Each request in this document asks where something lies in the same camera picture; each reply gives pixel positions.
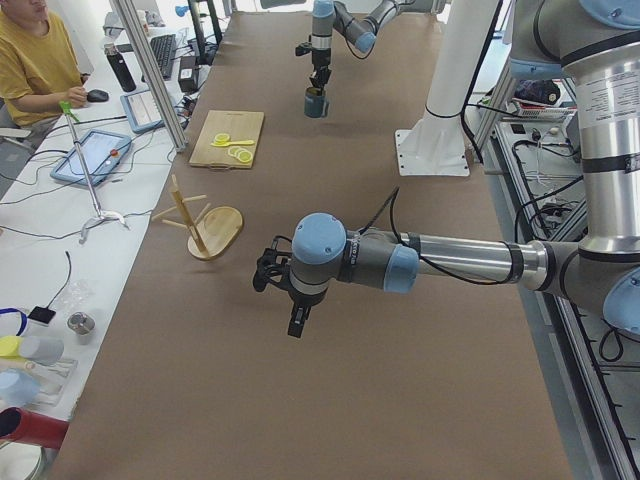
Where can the black keyboard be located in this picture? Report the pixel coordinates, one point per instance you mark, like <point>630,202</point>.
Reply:
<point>164,48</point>

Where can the blue teach pendant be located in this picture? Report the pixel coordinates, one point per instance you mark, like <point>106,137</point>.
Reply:
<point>141,111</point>
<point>103,152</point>

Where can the wooden cup rack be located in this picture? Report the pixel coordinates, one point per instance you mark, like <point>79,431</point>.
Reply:
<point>211,230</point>

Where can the yellow plastic knife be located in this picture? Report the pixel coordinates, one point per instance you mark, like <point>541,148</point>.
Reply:
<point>232,143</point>

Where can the blue teach pendant far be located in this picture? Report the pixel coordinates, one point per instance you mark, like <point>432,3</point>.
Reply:
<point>141,111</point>

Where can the bamboo cutting board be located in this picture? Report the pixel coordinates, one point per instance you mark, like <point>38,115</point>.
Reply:
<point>240,125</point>

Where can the yellow cup on tray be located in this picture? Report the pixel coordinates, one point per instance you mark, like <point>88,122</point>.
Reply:
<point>10,346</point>

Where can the lemon slice far end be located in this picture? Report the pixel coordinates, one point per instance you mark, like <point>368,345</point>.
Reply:
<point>244,156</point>

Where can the aluminium frame post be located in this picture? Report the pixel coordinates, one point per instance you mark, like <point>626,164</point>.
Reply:
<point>128,16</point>

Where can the black computer mouse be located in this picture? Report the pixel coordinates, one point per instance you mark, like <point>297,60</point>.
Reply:
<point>97,96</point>

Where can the person in yellow shirt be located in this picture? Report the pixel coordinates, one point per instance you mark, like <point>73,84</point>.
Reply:
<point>39,68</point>

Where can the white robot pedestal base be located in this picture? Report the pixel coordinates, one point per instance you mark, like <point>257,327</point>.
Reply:
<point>435,145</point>

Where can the small metal weight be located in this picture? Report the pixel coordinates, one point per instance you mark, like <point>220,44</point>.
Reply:
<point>83,326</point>

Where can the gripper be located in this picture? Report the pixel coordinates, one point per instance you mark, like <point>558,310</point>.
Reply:
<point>318,58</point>
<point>303,299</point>

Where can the blue mug yellow inside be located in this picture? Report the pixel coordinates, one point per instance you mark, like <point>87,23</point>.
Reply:
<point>315,103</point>

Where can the red cylinder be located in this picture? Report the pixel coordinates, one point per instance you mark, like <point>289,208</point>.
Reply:
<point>24,426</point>

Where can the lemon slice top pair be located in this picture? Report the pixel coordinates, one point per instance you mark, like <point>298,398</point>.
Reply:
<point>221,138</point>

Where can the grey cup on tray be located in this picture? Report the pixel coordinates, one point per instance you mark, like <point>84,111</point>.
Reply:
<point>43,350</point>

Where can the metal stand with green clip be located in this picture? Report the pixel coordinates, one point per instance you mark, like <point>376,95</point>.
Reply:
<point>100,214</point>

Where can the black water bottle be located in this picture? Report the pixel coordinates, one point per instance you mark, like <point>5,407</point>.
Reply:
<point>119,67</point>

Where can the blue teach pendant near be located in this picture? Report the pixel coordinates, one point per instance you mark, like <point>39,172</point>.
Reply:
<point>103,152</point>

